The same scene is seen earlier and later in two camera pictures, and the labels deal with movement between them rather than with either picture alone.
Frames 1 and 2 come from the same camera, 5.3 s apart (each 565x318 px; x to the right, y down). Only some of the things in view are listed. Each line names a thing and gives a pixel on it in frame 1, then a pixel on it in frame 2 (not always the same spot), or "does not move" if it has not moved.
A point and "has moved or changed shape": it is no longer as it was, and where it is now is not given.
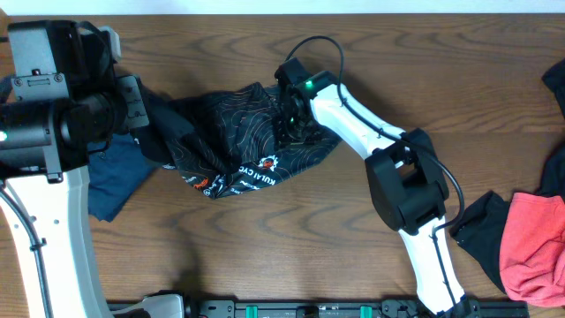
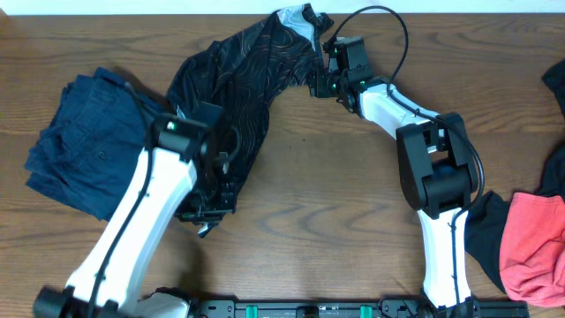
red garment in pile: [532, 249] does not move
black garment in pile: [478, 232] does not move
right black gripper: [283, 137] to [318, 84]
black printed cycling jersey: [226, 140] has moved or changed shape
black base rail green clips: [347, 309] does not move
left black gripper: [132, 102] to [212, 211]
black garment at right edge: [553, 182] does not move
